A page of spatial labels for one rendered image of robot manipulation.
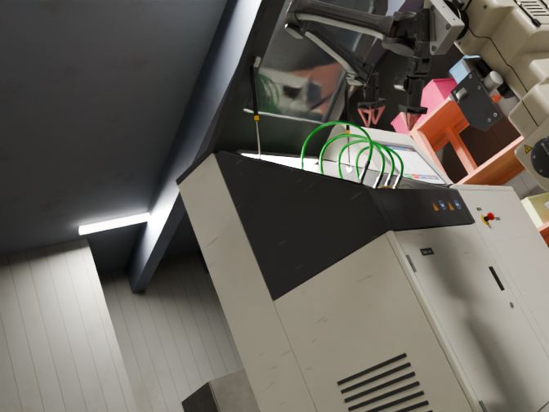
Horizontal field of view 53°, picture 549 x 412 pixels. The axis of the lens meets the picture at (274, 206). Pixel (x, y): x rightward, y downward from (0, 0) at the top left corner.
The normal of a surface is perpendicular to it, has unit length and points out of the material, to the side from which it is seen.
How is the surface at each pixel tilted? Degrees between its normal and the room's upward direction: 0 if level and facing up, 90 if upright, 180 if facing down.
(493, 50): 90
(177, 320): 90
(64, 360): 90
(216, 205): 90
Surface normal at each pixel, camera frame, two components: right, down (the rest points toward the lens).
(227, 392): 0.34, -0.45
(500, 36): -0.85, 0.19
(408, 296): -0.67, 0.01
